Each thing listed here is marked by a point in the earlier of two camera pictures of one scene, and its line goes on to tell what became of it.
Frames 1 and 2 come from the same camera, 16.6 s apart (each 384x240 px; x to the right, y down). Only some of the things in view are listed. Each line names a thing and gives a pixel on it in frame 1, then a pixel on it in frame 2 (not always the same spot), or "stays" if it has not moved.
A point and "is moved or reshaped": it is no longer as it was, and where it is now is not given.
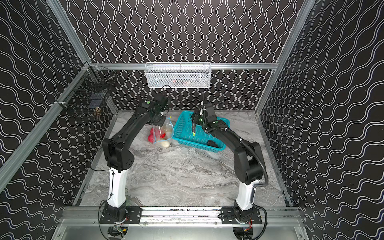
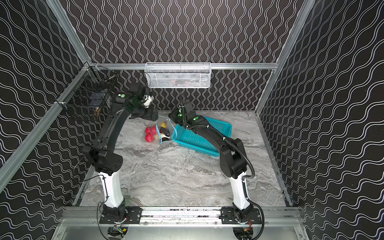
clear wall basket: [178, 74] stays
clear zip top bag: [161, 137] is moved or reshaped
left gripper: [162, 120] -> [150, 114]
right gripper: [197, 119] -> [174, 115]
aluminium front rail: [272, 216] stays
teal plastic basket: [183, 133] stays
